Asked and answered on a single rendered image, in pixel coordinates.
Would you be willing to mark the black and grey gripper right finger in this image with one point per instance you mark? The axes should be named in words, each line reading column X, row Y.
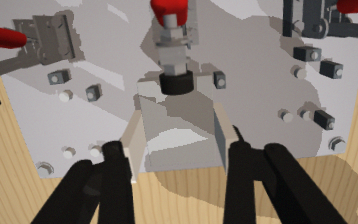
column 294, row 195

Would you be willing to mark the grey rectangular plate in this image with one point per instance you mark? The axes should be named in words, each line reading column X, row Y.
column 179, row 129

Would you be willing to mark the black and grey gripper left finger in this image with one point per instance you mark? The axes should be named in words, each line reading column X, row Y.
column 121, row 163

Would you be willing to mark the grey metal fixture plate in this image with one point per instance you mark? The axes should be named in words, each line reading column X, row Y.
column 113, row 46

